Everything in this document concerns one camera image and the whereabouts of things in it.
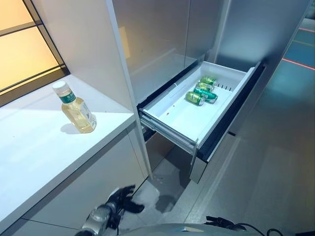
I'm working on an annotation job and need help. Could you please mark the green drink can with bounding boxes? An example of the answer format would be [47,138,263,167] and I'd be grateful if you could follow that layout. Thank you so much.
[199,75,218,87]
[185,91,205,107]
[193,82,219,104]

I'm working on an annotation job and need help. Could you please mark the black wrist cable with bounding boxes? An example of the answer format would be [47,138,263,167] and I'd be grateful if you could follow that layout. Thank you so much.
[231,220,279,236]

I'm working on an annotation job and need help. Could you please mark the silver fridge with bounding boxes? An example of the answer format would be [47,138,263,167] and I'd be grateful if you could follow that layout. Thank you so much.
[105,0,315,184]

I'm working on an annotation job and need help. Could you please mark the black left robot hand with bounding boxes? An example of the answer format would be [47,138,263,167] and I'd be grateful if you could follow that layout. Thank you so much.
[107,184,145,214]

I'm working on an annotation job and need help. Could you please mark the yellow drink bottle white cap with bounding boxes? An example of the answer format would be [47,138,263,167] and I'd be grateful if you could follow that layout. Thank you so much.
[52,81,97,134]

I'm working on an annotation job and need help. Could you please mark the white fridge drawer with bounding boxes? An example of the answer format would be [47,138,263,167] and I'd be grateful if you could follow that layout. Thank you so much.
[137,60,266,184]

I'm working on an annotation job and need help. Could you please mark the black framed window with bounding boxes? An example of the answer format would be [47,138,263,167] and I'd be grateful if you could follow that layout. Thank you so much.
[0,0,72,107]

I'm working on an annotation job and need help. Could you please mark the white counter cabinet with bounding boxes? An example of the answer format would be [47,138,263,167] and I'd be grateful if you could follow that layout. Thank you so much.
[0,74,150,236]

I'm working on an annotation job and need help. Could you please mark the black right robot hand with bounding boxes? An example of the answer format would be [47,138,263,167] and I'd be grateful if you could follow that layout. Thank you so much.
[206,215,234,225]

